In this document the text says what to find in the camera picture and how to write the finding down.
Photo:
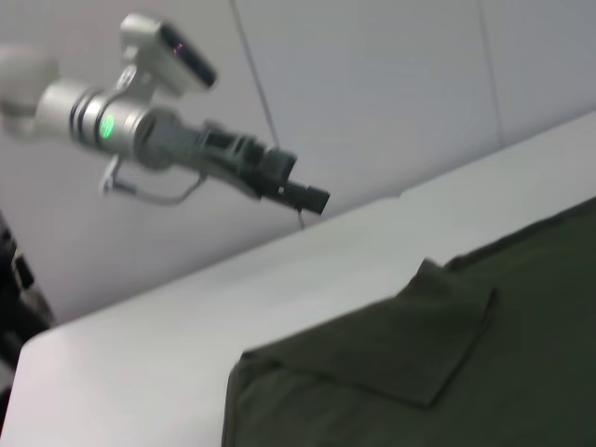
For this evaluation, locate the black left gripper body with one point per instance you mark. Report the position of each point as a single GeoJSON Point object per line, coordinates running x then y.
{"type": "Point", "coordinates": [219, 156]}

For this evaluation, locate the dark green shirt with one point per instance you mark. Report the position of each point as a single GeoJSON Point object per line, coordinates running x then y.
{"type": "Point", "coordinates": [419, 354]}

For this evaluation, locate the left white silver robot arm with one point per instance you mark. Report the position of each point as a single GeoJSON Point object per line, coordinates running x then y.
{"type": "Point", "coordinates": [84, 116]}

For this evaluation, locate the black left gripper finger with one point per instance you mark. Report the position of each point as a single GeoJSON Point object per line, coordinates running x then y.
{"type": "Point", "coordinates": [305, 198]}

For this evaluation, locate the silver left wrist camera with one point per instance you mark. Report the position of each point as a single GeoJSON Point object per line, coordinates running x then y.
{"type": "Point", "coordinates": [172, 51]}

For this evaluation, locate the black equipment rack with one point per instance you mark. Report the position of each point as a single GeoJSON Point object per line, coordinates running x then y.
{"type": "Point", "coordinates": [21, 288]}

